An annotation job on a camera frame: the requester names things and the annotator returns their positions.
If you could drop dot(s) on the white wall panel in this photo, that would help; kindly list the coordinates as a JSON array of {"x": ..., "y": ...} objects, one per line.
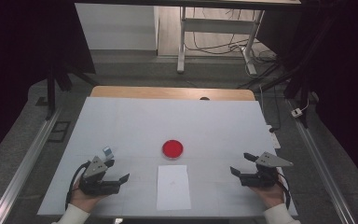
[{"x": 115, "y": 28}]

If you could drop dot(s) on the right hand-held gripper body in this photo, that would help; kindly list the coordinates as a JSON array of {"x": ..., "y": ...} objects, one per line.
[{"x": 267, "y": 174}]

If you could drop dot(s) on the dark table grommet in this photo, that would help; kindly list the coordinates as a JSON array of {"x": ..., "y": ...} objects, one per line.
[{"x": 204, "y": 98}]

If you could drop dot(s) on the white desk frame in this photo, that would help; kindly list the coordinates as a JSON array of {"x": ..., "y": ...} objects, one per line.
[{"x": 217, "y": 25}]

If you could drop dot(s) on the dark curtain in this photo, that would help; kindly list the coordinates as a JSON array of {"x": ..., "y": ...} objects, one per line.
[
  {"x": 18, "y": 46},
  {"x": 348, "y": 77}
]

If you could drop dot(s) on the black tripod stand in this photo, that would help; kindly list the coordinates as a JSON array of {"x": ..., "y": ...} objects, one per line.
[
  {"x": 304, "y": 90},
  {"x": 51, "y": 93}
]

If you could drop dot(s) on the person's left hand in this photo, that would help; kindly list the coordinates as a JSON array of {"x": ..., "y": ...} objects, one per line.
[{"x": 84, "y": 200}]

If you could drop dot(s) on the white paper sheet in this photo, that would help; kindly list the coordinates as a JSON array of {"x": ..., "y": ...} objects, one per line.
[{"x": 173, "y": 189}]

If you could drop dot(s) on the small white stamp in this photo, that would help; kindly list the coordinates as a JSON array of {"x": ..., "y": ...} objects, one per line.
[{"x": 109, "y": 154}]

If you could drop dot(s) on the person's right hand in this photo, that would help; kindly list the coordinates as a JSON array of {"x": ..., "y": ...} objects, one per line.
[{"x": 272, "y": 196}]

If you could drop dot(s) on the round red ink pad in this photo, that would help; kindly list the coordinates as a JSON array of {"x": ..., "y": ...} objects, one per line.
[{"x": 172, "y": 148}]

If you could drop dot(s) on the black floor frame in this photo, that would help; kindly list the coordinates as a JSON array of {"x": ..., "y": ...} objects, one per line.
[{"x": 57, "y": 131}]

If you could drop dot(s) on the large white table cover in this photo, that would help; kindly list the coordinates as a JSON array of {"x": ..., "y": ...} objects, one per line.
[{"x": 199, "y": 124}]

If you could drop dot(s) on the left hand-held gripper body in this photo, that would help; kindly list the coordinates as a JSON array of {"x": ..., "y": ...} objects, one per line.
[{"x": 94, "y": 174}]

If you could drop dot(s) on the aluminium rail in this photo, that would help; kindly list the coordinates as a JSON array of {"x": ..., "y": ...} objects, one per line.
[
  {"x": 320, "y": 168},
  {"x": 24, "y": 168}
]

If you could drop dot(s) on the white plug adapter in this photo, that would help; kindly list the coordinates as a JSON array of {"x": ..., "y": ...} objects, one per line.
[{"x": 296, "y": 112}]

